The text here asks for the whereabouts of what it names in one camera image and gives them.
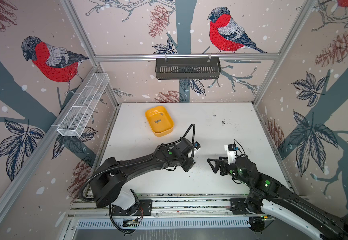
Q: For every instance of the yellow plastic tray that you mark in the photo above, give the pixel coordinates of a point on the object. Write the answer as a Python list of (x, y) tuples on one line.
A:
[(164, 127)]

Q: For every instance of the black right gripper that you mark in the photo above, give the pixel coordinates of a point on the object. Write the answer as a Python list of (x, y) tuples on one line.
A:
[(224, 163)]

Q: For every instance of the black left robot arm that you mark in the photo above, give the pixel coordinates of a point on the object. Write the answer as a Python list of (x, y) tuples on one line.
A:
[(105, 184)]

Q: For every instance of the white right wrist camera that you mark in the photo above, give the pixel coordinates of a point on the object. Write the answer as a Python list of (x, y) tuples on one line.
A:
[(232, 152)]

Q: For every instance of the aluminium top crossbar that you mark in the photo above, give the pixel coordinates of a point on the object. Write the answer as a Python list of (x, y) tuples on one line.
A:
[(141, 58)]

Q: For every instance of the aluminium frame corner post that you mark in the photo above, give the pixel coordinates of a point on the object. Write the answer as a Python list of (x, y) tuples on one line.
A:
[(78, 19)]

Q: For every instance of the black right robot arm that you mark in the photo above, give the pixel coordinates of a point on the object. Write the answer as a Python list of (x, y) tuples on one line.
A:
[(268, 197)]

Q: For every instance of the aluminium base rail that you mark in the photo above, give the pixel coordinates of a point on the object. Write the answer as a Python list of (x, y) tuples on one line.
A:
[(170, 212)]

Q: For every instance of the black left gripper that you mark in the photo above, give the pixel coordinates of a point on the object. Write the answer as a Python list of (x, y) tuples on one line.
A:
[(191, 163)]

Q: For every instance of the white wire mesh basket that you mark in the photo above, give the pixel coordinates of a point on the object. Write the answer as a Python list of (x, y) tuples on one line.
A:
[(84, 104)]

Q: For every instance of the black hanging wire basket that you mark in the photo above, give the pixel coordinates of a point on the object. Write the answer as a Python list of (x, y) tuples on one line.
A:
[(188, 69)]

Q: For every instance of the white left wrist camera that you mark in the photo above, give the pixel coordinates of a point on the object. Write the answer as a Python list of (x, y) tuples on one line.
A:
[(197, 145)]

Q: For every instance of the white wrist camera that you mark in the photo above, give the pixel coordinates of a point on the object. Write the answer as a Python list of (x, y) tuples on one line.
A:
[(197, 145), (232, 152)]

